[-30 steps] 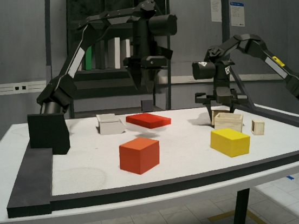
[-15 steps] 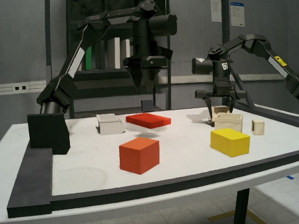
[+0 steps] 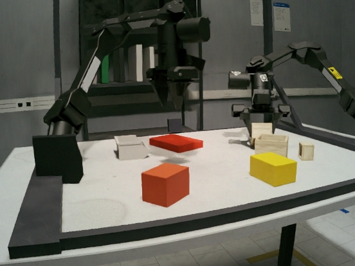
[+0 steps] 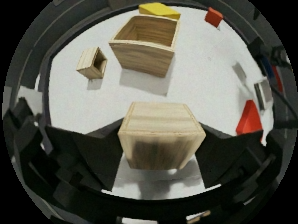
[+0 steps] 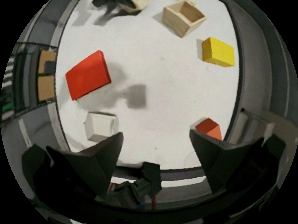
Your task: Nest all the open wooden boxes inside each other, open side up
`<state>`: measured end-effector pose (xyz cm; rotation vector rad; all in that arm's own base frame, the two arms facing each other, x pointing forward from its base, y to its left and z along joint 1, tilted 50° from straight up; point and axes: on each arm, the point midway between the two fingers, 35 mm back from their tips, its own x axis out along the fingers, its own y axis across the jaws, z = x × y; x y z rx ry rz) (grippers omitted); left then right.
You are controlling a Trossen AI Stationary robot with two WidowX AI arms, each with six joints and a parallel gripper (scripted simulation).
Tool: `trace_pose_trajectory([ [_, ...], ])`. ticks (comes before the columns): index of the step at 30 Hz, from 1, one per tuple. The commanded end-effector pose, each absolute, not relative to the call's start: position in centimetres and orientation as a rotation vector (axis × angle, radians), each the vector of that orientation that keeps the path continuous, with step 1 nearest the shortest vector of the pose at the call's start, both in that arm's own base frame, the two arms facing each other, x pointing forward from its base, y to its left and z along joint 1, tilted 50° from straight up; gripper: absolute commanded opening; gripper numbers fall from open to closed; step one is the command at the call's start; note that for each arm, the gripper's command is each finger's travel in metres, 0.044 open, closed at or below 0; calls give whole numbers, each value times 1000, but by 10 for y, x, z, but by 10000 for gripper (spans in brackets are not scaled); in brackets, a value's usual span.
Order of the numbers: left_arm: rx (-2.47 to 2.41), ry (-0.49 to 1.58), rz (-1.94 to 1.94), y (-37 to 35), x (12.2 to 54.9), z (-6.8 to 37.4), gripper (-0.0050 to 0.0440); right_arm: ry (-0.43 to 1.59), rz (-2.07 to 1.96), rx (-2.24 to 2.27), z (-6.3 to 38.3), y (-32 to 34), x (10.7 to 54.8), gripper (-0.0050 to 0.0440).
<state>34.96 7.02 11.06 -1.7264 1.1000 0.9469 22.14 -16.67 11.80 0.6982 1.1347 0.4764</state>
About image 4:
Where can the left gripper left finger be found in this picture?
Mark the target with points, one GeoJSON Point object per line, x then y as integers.
{"type": "Point", "coordinates": [100, 150]}

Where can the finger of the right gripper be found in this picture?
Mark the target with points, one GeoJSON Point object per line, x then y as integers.
{"type": "Point", "coordinates": [256, 13]}
{"type": "Point", "coordinates": [279, 47]}

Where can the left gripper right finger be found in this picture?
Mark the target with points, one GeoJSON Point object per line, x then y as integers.
{"type": "Point", "coordinates": [219, 151]}

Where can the white open tray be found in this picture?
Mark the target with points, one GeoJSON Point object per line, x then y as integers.
{"type": "Point", "coordinates": [264, 92]}

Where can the orange cube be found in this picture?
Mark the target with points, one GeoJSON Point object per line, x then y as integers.
{"type": "Point", "coordinates": [213, 18]}

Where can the yellow rectangular block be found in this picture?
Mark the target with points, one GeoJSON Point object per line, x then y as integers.
{"type": "Point", "coordinates": [157, 9]}

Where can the red flat rectangular block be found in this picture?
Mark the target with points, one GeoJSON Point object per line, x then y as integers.
{"type": "Point", "coordinates": [250, 119]}

